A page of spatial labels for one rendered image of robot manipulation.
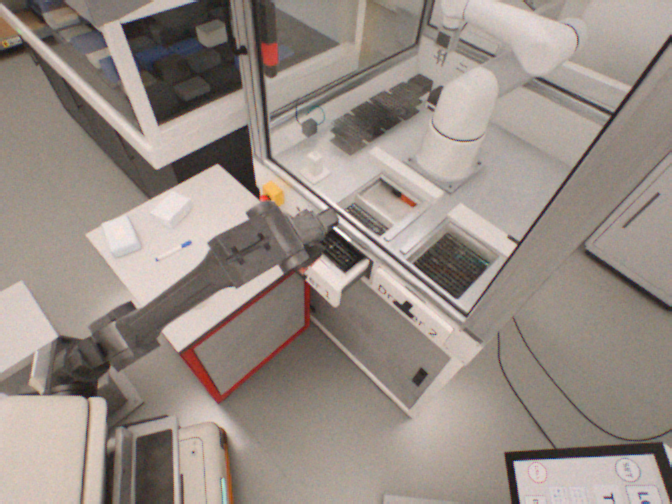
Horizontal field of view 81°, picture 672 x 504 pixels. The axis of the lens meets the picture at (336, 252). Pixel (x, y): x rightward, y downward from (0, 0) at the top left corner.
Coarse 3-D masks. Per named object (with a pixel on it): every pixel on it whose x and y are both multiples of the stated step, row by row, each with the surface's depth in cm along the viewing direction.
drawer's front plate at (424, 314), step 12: (384, 276) 123; (372, 288) 132; (396, 288) 121; (408, 300) 120; (420, 312) 119; (432, 312) 116; (420, 324) 123; (432, 324) 118; (444, 324) 114; (444, 336) 117
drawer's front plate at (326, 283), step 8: (312, 272) 125; (320, 272) 122; (312, 280) 128; (320, 280) 124; (328, 280) 121; (320, 288) 127; (328, 288) 123; (336, 288) 119; (328, 296) 126; (336, 296) 121; (336, 304) 125
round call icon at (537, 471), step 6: (528, 462) 88; (534, 462) 87; (540, 462) 86; (528, 468) 87; (534, 468) 86; (540, 468) 85; (546, 468) 85; (528, 474) 87; (534, 474) 86; (540, 474) 85; (546, 474) 84; (534, 480) 85; (540, 480) 84; (546, 480) 84
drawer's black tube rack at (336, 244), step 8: (328, 232) 135; (328, 240) 133; (336, 240) 133; (344, 240) 133; (336, 248) 135; (344, 248) 132; (352, 248) 132; (328, 256) 133; (336, 256) 133; (344, 256) 133; (352, 256) 130; (360, 256) 134; (336, 264) 132; (352, 264) 131
